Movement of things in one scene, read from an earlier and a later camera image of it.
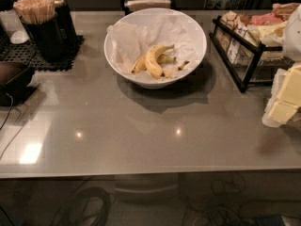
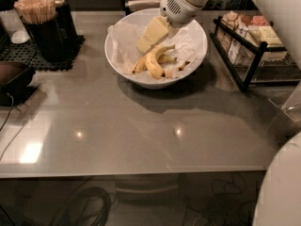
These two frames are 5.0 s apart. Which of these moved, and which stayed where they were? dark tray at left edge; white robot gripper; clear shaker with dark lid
Moved: white robot gripper
Stayed: dark tray at left edge; clear shaker with dark lid
